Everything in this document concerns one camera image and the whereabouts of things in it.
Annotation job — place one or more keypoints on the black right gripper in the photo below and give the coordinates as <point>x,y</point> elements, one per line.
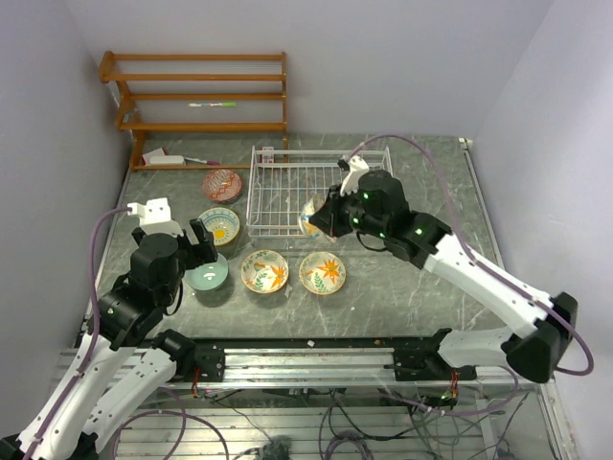
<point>333,204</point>

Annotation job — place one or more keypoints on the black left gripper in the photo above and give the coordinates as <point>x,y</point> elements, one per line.
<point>204,250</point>

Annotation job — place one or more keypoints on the orange floral bowl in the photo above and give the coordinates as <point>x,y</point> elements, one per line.
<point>322,273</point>
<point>309,230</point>
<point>264,271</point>

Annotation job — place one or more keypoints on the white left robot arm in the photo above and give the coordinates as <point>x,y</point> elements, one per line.
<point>86,408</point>

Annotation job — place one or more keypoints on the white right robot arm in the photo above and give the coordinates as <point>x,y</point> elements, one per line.
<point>537,325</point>

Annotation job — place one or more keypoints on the wooden shelf rack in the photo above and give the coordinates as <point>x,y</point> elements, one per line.
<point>129,119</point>

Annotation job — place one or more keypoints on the plain light teal bowl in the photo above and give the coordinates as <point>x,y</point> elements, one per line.
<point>208,276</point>

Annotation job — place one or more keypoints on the blue yellow patterned bowl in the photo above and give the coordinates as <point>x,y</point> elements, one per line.
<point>222,223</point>

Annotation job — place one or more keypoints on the red patterned bowl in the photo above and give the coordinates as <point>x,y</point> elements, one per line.
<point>222,185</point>

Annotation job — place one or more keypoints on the small red white card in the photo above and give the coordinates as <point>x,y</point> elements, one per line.
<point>267,155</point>

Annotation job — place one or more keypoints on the pink white pen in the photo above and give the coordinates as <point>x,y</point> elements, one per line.
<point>201,161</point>

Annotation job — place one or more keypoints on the white red box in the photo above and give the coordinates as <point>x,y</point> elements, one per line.
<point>160,157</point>

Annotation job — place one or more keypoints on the green white pen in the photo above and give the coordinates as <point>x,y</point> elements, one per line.
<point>213,104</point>

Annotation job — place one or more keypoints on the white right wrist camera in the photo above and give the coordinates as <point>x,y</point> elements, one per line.
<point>355,167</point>

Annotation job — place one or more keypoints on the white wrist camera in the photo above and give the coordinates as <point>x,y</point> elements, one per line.
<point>155,217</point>
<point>355,167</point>

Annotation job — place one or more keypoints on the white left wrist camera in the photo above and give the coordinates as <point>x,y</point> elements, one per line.
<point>155,217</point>

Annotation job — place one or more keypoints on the white wire dish rack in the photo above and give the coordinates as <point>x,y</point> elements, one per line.
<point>277,192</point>

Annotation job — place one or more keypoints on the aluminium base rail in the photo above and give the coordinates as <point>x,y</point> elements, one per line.
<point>293,367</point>

